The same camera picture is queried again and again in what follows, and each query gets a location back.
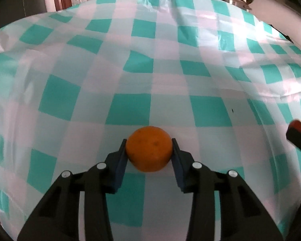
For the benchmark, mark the red tomato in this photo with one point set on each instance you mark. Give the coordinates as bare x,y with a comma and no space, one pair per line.
298,125

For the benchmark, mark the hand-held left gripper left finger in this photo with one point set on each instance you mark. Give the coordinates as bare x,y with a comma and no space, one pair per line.
120,165

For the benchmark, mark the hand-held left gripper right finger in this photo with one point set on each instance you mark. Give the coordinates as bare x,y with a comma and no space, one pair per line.
179,165

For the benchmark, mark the teal pink checked tablecloth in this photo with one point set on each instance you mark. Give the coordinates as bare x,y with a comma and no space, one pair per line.
150,67

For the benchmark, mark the dark grey refrigerator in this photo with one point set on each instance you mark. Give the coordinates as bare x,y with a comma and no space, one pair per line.
15,7

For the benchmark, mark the orange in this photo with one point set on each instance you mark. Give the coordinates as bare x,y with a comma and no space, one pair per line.
149,149

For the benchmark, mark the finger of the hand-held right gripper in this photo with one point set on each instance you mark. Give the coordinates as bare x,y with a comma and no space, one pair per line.
299,140

